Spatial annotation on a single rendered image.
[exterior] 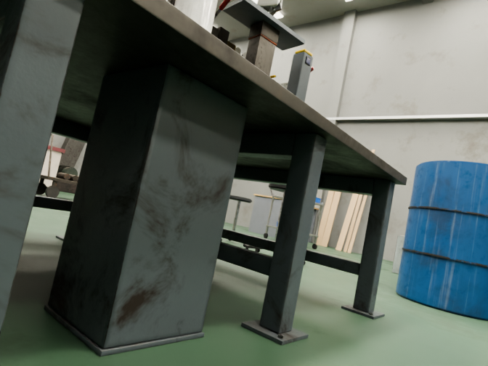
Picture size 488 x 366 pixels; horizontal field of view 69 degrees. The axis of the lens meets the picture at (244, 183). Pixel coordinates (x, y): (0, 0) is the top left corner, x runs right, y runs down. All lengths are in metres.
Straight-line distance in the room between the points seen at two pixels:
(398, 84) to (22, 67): 8.71
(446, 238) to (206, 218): 2.00
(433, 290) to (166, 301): 2.07
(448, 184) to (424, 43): 6.82
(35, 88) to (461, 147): 7.98
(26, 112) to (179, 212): 0.43
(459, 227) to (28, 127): 2.50
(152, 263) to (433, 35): 8.88
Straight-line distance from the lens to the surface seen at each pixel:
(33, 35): 0.64
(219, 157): 0.97
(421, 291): 2.75
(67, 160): 10.40
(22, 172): 0.61
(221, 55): 0.79
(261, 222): 7.66
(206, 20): 1.11
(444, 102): 8.62
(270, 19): 1.59
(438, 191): 2.76
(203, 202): 0.95
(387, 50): 9.56
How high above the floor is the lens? 0.36
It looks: 5 degrees up
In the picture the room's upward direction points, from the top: 12 degrees clockwise
